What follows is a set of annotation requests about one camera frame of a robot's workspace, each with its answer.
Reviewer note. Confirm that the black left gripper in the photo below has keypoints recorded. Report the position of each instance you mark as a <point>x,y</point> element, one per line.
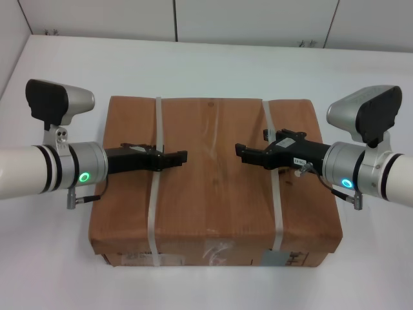
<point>132,159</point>

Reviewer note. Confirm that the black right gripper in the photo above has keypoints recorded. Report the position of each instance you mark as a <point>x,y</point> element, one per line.
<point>297,153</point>

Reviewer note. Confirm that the brown cardboard box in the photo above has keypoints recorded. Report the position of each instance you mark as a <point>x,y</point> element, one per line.
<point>216,200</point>

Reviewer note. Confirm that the left robot arm silver white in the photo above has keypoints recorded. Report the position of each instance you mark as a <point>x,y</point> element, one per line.
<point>38,171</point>

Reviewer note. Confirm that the right robot arm silver white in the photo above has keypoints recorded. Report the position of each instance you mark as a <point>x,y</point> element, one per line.
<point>371,174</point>

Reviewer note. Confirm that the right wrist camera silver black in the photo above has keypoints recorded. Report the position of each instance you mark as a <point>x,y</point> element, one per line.
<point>368,109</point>

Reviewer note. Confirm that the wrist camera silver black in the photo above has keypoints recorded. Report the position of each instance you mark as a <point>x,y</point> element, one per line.
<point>58,100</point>
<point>368,109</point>

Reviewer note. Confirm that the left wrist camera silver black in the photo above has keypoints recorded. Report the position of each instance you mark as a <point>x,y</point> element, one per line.
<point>58,100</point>

